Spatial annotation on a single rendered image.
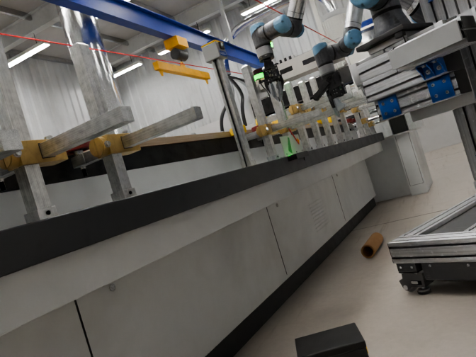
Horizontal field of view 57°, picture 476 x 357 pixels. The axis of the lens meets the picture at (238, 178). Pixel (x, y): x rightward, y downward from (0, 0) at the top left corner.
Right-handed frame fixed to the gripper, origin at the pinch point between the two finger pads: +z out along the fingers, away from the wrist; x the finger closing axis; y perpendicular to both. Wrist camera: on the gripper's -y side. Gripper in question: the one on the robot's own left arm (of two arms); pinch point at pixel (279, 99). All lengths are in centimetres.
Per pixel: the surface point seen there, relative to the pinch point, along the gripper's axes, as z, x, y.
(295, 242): 73, -14, -42
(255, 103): -0.8, -10.7, 6.2
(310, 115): 12.4, 11.2, 9.6
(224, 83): -7.8, -18.7, 31.1
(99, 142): 12, -45, 103
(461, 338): 97, 32, 65
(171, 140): 9, -44, 40
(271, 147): 20.8, -9.5, 6.5
